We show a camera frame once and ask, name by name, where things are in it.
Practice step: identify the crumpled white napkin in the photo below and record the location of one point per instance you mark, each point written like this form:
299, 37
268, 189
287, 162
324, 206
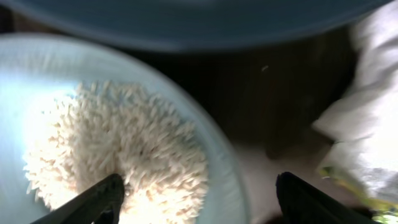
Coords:
363, 123

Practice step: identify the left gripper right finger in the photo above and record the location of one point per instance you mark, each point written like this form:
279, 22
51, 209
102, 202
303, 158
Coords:
302, 203

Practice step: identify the dark brown serving tray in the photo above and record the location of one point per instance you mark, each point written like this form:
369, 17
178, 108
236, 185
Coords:
266, 98

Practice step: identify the green snack wrapper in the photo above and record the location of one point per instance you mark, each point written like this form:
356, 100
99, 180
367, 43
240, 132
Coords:
383, 203

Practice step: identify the light blue bowl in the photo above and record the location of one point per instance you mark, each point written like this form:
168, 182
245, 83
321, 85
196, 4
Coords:
36, 68

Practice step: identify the dark blue plate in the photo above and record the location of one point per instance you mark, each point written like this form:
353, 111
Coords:
193, 25

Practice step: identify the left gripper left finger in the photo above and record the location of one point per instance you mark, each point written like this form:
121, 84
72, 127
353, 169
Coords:
100, 204

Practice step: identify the white rice pile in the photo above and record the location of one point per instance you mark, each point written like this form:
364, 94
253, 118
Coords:
111, 128

